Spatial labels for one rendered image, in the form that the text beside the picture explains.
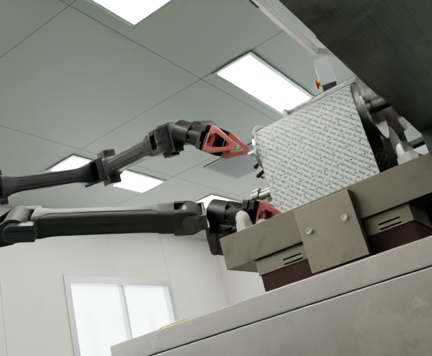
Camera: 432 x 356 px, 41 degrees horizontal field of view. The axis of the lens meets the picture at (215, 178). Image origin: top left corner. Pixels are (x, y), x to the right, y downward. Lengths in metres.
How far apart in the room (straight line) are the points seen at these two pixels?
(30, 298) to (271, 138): 4.32
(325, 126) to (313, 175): 0.11
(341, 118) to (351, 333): 0.50
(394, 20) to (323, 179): 0.50
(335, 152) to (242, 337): 0.44
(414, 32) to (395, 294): 0.36
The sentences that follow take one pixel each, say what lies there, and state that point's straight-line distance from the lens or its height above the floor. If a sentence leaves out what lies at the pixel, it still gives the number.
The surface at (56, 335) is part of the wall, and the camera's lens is 5.49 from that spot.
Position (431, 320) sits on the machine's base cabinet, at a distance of 0.85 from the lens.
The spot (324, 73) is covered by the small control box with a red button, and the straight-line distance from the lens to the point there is 1.93.
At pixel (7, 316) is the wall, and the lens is 5.21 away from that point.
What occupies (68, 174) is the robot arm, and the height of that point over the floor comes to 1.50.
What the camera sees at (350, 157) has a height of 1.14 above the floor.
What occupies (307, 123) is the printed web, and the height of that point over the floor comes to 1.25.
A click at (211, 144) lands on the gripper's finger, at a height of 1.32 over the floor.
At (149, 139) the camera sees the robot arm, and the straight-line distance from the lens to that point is 1.55.
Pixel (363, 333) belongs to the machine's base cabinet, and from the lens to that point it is 0.88.
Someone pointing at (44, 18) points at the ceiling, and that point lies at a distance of 3.26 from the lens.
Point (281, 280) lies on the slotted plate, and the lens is 1.01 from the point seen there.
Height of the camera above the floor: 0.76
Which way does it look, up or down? 21 degrees up
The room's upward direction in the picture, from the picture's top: 14 degrees counter-clockwise
